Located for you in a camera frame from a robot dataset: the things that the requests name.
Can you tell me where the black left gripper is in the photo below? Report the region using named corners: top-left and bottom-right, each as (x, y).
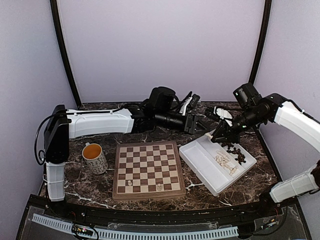
top-left (156, 110), bottom-right (212, 136)

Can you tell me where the black front rail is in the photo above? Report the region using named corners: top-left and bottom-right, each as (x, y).
top-left (24, 193), bottom-right (301, 230)

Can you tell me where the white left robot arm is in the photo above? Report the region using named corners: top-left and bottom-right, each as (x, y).
top-left (34, 86), bottom-right (209, 218)

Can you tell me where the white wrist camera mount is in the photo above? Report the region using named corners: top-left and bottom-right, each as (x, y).
top-left (204, 106), bottom-right (233, 126)
top-left (178, 91), bottom-right (201, 116)

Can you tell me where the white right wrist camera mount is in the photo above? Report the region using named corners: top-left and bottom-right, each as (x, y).
top-left (204, 106), bottom-right (233, 126)

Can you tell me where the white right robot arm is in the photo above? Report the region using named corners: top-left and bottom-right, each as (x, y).
top-left (210, 83), bottom-right (320, 217)

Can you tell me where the pile of dark chess pieces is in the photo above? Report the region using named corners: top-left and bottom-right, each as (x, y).
top-left (221, 142), bottom-right (246, 165)

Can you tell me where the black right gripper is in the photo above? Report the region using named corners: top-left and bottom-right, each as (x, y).
top-left (210, 105), bottom-right (265, 144)

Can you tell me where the white divided plastic tray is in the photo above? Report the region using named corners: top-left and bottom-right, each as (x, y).
top-left (179, 135), bottom-right (257, 197)

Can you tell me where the black enclosure frame post left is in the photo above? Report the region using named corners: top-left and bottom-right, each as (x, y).
top-left (49, 0), bottom-right (82, 108)

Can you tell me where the wooden chess board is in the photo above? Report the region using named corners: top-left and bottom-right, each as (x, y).
top-left (112, 141), bottom-right (186, 201)

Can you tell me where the white chess piece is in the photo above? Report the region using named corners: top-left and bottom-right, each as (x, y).
top-left (156, 183), bottom-right (163, 192)
top-left (204, 132), bottom-right (213, 140)

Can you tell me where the pile of white chess pieces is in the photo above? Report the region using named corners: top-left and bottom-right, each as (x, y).
top-left (214, 150), bottom-right (238, 176)

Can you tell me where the black enclosure frame post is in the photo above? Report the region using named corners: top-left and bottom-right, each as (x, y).
top-left (49, 0), bottom-right (82, 108)
top-left (248, 0), bottom-right (273, 84)

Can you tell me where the white slotted cable duct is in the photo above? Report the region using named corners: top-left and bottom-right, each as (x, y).
top-left (31, 213), bottom-right (239, 240)

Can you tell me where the patterned mug with orange liquid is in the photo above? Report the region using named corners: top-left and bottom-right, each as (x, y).
top-left (82, 142), bottom-right (108, 175)

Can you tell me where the black enclosure frame post right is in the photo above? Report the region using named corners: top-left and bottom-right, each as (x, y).
top-left (248, 0), bottom-right (273, 84)

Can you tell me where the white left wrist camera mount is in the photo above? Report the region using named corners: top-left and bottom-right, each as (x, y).
top-left (178, 91), bottom-right (201, 116)

